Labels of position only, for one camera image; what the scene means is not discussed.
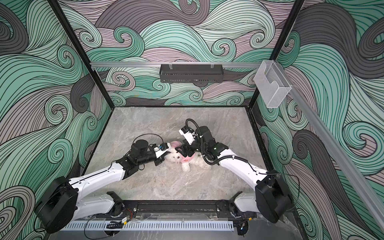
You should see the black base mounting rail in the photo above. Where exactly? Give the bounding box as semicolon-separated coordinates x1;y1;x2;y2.
59;199;296;220

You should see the white slotted cable duct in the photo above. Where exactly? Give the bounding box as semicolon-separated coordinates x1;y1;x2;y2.
62;221;235;232

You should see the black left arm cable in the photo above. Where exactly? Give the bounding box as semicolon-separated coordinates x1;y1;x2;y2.
131;133;165;148

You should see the pink knitted bear sweater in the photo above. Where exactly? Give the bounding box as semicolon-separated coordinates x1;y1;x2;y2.
167;141;195;163

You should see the aluminium rail back wall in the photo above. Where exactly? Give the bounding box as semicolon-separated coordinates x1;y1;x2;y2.
90;61;262;69

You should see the black enclosure corner post right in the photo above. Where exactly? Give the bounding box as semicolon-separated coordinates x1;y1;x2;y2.
249;1;304;109

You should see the aluminium rail right wall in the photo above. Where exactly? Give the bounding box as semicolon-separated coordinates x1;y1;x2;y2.
275;63;384;230

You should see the black perforated wall tray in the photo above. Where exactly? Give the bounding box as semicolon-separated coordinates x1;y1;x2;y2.
160;65;224;83

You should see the clear plastic wall bin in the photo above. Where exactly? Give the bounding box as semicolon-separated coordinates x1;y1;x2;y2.
254;60;292;109

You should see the black enclosure corner post left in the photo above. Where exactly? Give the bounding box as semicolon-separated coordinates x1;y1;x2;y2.
48;0;115;111

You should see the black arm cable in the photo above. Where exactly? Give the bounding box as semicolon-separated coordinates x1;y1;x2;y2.
185;118;211;166
131;133;165;148

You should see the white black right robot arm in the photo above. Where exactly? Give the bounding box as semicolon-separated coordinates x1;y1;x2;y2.
177;126;294;223

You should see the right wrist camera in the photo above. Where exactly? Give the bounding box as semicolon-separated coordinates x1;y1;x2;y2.
179;126;196;145

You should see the aluminium rail wall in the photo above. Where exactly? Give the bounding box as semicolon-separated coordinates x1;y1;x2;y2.
90;61;262;69
275;63;384;230

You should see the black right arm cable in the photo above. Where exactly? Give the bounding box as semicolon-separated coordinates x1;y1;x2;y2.
185;118;211;166

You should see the white plush teddy bear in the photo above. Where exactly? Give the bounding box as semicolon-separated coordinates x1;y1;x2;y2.
165;141;211;172

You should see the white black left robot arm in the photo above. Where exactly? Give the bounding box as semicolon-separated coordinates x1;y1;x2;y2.
34;140;171;234

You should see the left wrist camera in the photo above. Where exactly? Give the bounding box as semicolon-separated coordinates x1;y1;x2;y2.
154;143;171;158

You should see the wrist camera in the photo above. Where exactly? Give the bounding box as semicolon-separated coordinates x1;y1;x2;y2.
154;143;171;158
179;126;196;145

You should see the black enclosure corner post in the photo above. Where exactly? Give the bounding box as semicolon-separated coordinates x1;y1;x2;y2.
249;1;304;109
48;0;115;111

